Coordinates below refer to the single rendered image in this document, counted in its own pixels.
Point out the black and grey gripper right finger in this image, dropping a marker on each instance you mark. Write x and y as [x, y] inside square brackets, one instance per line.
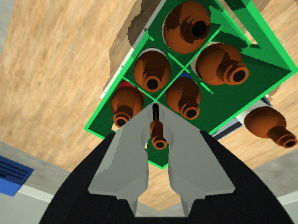
[200, 167]

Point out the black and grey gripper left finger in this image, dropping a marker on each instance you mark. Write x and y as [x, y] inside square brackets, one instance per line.
[116, 169]

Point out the grey rectangular tray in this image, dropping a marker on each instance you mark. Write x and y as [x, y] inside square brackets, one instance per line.
[233, 125]

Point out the green crate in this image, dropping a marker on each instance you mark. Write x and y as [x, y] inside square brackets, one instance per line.
[268, 64]

